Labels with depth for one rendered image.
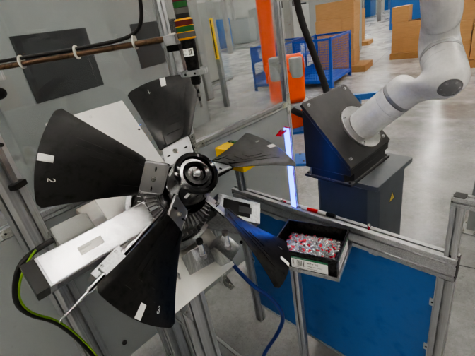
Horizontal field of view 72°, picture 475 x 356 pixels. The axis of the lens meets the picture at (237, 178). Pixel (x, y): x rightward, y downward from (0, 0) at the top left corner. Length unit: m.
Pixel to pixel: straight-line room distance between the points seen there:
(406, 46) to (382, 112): 8.72
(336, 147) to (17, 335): 1.46
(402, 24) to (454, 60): 8.81
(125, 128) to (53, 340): 1.02
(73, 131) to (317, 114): 0.84
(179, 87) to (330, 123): 0.59
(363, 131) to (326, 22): 7.62
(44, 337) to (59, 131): 1.11
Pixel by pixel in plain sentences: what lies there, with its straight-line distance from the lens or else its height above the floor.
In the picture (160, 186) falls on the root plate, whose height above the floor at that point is 1.19.
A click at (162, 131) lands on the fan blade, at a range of 0.96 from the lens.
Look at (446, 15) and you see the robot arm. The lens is 1.09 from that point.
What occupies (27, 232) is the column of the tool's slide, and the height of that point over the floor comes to 1.02.
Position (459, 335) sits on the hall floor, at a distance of 2.09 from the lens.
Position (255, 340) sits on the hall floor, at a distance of 1.96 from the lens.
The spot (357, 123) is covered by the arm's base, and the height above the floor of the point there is 1.13.
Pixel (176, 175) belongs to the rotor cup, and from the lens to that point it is 0.80.
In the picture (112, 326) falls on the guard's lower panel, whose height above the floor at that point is 0.29.
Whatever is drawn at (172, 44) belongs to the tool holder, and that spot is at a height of 1.52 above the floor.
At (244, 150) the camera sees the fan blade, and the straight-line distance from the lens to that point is 1.03.
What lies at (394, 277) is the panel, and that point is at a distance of 1.26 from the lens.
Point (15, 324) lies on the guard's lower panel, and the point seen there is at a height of 0.61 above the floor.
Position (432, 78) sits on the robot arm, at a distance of 1.14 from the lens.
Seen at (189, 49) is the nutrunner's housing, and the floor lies 1.51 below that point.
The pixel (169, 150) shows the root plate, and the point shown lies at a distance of 0.93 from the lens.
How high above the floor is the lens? 1.55
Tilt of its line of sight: 25 degrees down
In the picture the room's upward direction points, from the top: 10 degrees counter-clockwise
